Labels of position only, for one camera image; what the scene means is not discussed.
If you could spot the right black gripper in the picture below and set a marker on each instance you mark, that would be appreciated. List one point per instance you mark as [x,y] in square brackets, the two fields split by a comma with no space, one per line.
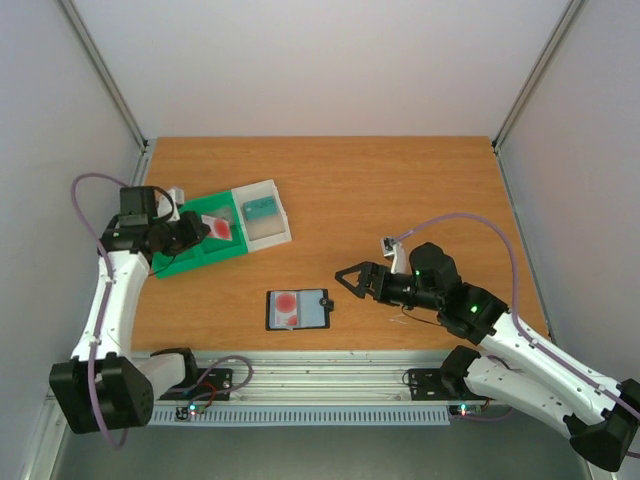
[375,282]

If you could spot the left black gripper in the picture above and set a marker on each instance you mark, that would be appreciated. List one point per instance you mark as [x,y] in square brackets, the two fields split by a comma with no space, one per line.
[194,234]

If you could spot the white card red circle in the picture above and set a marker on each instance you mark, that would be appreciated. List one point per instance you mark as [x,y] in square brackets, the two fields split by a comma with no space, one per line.
[283,310]
[219,228]

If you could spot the black card holder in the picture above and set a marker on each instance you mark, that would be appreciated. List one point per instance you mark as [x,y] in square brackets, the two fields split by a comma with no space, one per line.
[314,309]

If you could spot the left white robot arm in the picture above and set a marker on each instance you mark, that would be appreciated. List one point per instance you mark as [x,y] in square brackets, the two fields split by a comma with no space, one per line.
[125,254]

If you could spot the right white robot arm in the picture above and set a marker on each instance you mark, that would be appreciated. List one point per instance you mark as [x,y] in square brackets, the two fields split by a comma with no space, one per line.
[509,361]

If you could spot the grey credit card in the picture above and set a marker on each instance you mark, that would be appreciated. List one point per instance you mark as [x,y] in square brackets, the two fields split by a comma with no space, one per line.
[226,213]

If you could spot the teal credit card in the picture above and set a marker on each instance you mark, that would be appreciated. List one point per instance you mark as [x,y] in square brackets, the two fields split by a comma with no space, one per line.
[260,208]

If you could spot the green plastic tray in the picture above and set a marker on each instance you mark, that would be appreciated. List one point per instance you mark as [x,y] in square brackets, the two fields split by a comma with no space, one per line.
[210,251]

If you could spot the clear plastic tray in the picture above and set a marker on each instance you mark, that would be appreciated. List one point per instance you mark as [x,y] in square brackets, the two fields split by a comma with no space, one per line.
[267,232]

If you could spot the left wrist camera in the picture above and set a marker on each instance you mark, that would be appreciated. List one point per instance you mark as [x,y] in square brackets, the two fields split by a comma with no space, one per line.
[169,204]

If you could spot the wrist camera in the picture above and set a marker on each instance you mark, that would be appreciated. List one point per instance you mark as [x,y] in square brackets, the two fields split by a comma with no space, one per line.
[169,204]
[394,252]

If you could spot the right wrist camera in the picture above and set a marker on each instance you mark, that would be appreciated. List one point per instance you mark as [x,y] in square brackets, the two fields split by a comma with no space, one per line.
[394,252]

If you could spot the aluminium rail frame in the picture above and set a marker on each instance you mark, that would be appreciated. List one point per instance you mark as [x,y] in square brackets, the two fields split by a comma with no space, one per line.
[259,378]

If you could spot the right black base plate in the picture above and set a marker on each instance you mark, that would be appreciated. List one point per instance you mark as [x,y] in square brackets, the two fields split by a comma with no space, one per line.
[426,384]

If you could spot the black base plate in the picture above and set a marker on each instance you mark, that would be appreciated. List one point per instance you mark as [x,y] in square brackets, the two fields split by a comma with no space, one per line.
[426,384]
[218,381]

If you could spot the grey slotted cable duct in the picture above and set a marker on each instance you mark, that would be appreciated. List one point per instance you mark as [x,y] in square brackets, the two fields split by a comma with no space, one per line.
[234,416]

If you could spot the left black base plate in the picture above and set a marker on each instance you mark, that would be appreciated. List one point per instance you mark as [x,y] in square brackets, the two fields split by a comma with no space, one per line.
[218,381]

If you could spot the left frame post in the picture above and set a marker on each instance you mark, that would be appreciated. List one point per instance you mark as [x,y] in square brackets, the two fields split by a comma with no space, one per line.
[80,29]

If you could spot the frame post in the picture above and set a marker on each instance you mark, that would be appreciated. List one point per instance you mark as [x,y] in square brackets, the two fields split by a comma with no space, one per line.
[80,29]
[543,61]

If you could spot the right frame post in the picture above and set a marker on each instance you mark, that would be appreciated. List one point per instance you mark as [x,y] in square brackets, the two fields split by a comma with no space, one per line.
[543,61]

